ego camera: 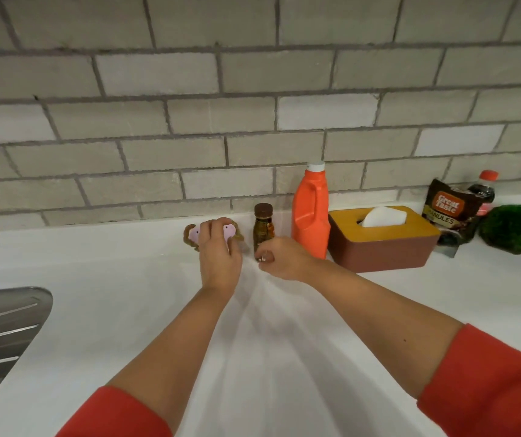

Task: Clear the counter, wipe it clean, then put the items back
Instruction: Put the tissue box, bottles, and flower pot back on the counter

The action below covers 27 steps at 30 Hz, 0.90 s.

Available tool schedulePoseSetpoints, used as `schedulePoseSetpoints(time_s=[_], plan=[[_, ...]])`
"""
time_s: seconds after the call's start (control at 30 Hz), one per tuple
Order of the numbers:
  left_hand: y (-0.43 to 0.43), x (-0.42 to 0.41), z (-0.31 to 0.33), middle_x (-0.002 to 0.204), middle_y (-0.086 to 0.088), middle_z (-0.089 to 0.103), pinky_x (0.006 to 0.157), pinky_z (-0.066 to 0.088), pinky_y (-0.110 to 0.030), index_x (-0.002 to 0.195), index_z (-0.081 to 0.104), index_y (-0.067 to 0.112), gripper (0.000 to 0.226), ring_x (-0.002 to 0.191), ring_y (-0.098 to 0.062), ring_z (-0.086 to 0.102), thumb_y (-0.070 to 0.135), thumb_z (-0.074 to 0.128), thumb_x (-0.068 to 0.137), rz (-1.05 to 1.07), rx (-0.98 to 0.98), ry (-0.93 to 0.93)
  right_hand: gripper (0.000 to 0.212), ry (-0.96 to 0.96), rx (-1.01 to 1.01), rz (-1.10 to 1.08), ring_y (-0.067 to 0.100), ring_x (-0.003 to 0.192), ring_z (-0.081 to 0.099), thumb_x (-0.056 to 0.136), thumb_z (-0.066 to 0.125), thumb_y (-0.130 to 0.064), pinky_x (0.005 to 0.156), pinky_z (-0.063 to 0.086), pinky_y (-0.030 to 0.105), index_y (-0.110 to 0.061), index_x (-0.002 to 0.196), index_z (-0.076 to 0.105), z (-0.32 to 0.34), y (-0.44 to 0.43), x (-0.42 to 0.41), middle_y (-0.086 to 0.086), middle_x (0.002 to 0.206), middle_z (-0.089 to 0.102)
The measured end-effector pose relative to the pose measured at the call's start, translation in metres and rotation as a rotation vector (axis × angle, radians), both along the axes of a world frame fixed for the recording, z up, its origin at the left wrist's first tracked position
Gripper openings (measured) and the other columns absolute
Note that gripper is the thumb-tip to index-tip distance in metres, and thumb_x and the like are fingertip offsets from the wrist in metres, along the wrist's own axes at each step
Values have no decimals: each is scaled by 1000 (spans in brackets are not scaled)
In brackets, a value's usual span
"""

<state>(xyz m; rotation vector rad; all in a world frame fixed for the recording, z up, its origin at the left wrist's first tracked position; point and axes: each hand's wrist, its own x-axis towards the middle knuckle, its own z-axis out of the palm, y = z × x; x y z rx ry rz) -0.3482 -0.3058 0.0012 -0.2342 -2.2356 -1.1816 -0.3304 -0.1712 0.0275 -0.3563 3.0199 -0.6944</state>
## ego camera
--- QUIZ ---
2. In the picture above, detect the person's right hand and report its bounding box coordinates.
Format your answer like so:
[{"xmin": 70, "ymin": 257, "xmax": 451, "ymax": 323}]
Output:
[{"xmin": 254, "ymin": 237, "xmax": 323, "ymax": 285}]

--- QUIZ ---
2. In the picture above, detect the person's left hand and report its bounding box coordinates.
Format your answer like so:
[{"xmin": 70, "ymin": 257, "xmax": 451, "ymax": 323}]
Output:
[{"xmin": 197, "ymin": 217, "xmax": 244, "ymax": 299}]

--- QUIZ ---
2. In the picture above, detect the pink bucket with rope handle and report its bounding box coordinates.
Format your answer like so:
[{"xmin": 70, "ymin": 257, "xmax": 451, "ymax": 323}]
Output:
[{"xmin": 183, "ymin": 218, "xmax": 245, "ymax": 252}]

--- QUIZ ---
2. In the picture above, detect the brown spice jar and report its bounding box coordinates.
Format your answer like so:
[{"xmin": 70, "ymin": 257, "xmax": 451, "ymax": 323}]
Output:
[{"xmin": 252, "ymin": 202, "xmax": 276, "ymax": 254}]

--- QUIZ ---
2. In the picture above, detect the large red plastic bottle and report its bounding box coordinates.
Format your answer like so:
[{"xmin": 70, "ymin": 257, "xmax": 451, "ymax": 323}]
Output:
[{"xmin": 291, "ymin": 160, "xmax": 331, "ymax": 260}]

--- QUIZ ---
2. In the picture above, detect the brown tissue box yellow lid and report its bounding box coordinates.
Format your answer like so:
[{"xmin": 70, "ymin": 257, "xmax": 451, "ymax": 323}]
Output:
[{"xmin": 327, "ymin": 205, "xmax": 442, "ymax": 274}]

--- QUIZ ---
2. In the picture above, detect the dark and yellow snack packet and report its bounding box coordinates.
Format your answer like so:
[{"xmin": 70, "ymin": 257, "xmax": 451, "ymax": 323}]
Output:
[{"xmin": 422, "ymin": 178, "xmax": 487, "ymax": 259}]

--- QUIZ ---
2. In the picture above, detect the cola bottle with red cap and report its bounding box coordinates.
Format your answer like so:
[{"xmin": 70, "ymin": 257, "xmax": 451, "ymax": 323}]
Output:
[{"xmin": 467, "ymin": 169, "xmax": 500, "ymax": 218}]

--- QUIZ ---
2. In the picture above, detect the green plant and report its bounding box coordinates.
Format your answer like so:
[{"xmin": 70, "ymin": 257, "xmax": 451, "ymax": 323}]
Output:
[{"xmin": 477, "ymin": 204, "xmax": 521, "ymax": 256}]

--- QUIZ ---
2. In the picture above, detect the person's right forearm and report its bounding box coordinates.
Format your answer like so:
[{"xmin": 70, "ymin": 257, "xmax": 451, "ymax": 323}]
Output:
[{"xmin": 308, "ymin": 259, "xmax": 465, "ymax": 399}]

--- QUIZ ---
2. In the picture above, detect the person's left forearm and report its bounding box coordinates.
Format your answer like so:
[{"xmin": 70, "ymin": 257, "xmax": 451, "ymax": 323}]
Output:
[{"xmin": 105, "ymin": 286, "xmax": 236, "ymax": 435}]

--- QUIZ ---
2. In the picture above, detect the white countertop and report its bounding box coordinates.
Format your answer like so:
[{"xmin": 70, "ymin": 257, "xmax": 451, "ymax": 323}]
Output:
[{"xmin": 0, "ymin": 191, "xmax": 521, "ymax": 437}]

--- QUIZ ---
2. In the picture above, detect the red sleeve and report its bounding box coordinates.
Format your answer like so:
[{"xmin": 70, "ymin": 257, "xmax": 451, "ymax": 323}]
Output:
[
  {"xmin": 55, "ymin": 385, "xmax": 174, "ymax": 437},
  {"xmin": 417, "ymin": 324, "xmax": 521, "ymax": 437}
]

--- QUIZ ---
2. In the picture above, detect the grey metal object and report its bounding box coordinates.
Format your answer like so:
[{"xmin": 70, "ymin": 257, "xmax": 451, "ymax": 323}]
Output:
[{"xmin": 0, "ymin": 286, "xmax": 54, "ymax": 424}]

